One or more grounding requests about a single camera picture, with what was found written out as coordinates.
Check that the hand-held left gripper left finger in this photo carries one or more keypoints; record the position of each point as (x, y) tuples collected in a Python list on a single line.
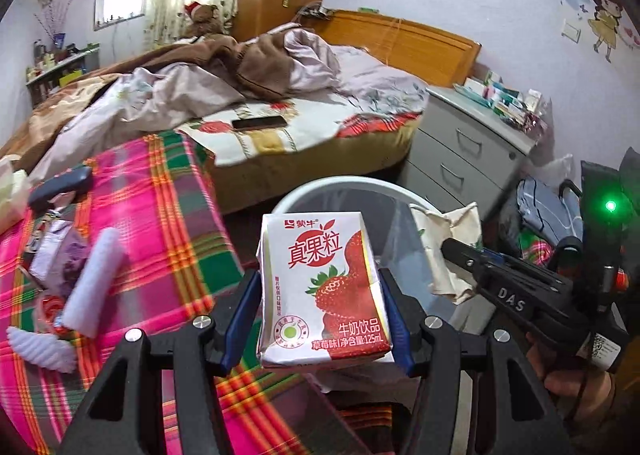
[(235, 330)]

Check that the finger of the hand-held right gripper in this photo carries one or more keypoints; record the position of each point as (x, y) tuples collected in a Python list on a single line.
[(462, 255), (495, 255)]

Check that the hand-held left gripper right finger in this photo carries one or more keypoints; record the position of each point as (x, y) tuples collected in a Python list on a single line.
[(400, 330)]

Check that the beige cloth bag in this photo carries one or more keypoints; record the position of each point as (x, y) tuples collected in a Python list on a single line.
[(442, 245)]

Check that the strawberry milk carton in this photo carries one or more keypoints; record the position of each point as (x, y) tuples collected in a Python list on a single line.
[(320, 285)]

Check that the white round trash bin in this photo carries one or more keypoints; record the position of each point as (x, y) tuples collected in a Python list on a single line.
[(340, 192)]

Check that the white foam net sleeve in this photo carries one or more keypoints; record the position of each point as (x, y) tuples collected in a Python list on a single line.
[(40, 347), (92, 285)]

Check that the red lidded snack cup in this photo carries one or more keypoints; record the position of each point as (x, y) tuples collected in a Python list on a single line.
[(50, 310)]

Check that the purple plastic wrapper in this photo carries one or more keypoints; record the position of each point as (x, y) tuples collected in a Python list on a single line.
[(60, 255)]

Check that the person's right forearm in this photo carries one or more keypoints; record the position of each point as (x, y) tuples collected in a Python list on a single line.
[(605, 420)]

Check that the person's right hand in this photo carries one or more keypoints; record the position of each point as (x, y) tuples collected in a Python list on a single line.
[(565, 377)]

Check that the pile of clothes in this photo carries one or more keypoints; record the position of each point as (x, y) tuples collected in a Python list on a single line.
[(545, 215)]

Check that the grey drawer nightstand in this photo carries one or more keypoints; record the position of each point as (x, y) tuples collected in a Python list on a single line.
[(465, 155)]

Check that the white plastic bag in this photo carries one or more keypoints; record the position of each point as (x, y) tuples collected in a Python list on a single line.
[(557, 170)]

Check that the pink green plaid cloth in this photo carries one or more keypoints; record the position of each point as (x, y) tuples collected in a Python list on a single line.
[(150, 215)]

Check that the pile of small boxes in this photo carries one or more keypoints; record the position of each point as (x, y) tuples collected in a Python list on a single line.
[(505, 100)]

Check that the white strawberry bed sheet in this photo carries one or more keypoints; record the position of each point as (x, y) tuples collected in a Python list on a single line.
[(310, 131)]

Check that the black smartphone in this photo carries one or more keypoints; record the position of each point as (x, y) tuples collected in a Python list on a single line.
[(259, 123)]

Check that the wooden bed headboard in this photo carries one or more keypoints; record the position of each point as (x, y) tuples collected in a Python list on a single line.
[(415, 45)]

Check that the black glasses case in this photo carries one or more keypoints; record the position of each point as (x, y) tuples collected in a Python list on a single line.
[(60, 185)]

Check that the wooden bed with bedding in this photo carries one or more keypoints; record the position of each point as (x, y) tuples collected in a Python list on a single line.
[(165, 95)]

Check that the green tissue pack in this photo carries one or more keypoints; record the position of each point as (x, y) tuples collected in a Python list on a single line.
[(12, 190)]

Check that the brown blanket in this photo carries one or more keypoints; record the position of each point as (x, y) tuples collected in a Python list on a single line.
[(260, 65)]

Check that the power strip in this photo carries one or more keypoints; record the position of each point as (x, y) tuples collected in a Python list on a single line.
[(315, 10)]

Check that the brown teddy bear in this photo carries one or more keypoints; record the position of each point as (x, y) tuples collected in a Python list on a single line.
[(205, 20)]

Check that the shelf with bottles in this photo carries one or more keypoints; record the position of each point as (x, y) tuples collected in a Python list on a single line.
[(60, 70)]

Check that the small window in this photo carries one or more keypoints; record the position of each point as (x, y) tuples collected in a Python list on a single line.
[(120, 2)]

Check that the vase with dry branches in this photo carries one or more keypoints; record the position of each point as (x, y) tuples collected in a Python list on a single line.
[(52, 20)]

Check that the white wall switch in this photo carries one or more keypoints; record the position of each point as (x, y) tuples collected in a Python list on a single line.
[(572, 30)]

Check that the cartoon girl wall sticker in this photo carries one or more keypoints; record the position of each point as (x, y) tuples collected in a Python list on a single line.
[(605, 15)]

